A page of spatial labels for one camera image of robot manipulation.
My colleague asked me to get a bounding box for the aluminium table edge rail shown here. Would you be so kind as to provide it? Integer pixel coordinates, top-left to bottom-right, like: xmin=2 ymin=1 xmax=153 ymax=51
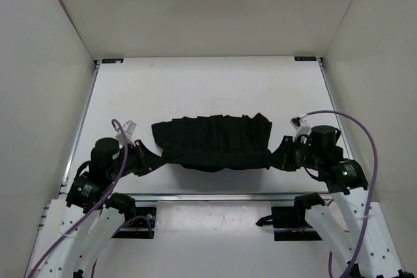
xmin=129 ymin=193 xmax=299 ymax=202

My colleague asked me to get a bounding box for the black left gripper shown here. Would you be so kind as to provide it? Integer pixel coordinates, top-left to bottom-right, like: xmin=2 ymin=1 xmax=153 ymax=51
xmin=112 ymin=133 xmax=169 ymax=173

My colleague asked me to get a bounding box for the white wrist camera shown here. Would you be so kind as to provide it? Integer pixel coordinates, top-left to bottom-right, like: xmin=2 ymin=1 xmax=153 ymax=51
xmin=113 ymin=120 xmax=137 ymax=145
xmin=290 ymin=115 xmax=311 ymax=142

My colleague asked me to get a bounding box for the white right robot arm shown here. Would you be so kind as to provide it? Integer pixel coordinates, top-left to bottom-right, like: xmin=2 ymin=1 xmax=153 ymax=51
xmin=273 ymin=125 xmax=413 ymax=277

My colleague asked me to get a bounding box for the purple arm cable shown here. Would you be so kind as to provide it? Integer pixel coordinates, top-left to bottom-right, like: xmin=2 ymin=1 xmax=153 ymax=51
xmin=27 ymin=119 xmax=154 ymax=277
xmin=301 ymin=110 xmax=381 ymax=278

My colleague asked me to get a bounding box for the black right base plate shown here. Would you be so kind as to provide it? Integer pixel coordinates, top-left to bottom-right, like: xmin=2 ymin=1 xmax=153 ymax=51
xmin=255 ymin=206 xmax=322 ymax=242

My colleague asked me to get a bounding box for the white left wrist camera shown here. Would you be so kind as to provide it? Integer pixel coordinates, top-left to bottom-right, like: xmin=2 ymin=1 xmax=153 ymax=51
xmin=113 ymin=120 xmax=137 ymax=145

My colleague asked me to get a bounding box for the black pleated skirt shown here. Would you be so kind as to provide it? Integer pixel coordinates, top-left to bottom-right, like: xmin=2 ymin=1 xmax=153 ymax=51
xmin=151 ymin=113 xmax=272 ymax=173

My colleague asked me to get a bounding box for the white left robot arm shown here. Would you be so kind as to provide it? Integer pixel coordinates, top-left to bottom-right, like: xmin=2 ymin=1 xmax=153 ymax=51
xmin=28 ymin=137 xmax=160 ymax=277

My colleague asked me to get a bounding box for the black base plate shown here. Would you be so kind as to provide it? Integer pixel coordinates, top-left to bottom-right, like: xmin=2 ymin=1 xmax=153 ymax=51
xmin=255 ymin=206 xmax=322 ymax=242
xmin=113 ymin=202 xmax=157 ymax=240

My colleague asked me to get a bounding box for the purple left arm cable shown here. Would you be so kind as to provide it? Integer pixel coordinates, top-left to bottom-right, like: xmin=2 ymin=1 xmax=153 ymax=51
xmin=27 ymin=119 xmax=154 ymax=277

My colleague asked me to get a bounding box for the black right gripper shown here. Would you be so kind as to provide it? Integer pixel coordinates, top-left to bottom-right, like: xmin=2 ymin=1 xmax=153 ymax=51
xmin=265 ymin=135 xmax=322 ymax=171

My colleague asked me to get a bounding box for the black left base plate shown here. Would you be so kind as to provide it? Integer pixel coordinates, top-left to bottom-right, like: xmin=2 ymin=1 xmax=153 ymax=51
xmin=113 ymin=202 xmax=157 ymax=240

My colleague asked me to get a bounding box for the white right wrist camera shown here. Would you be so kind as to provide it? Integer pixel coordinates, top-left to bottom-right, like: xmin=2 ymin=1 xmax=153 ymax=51
xmin=290 ymin=115 xmax=311 ymax=142

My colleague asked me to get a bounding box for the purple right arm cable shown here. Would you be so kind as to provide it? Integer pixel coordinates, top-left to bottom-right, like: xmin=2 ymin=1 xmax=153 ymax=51
xmin=301 ymin=110 xmax=381 ymax=278

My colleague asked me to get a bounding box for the left corner marker sticker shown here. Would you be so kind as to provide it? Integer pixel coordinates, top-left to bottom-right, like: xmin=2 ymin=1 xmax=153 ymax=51
xmin=101 ymin=58 xmax=124 ymax=64

